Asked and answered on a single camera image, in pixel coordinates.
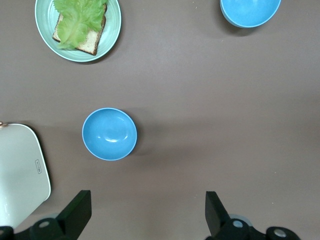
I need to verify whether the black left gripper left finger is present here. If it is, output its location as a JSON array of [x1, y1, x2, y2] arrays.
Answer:
[[29, 189, 92, 240]]

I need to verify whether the bread slice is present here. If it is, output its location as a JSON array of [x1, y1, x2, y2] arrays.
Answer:
[[51, 2, 108, 56]]

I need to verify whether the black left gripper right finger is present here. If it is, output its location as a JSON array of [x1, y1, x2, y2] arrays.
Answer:
[[204, 191, 266, 240]]

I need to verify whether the brown table cover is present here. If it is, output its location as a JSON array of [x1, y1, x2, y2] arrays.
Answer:
[[0, 0, 320, 240]]

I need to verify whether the green plate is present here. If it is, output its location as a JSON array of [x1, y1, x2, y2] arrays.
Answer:
[[34, 0, 123, 63]]

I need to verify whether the cream white toaster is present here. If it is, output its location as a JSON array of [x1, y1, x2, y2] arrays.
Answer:
[[0, 121, 52, 230]]

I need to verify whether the green lettuce leaf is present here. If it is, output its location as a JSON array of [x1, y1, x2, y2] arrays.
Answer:
[[52, 0, 109, 51]]

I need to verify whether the blue bowl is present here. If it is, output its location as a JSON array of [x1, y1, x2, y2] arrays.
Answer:
[[81, 107, 138, 162], [219, 0, 283, 29]]

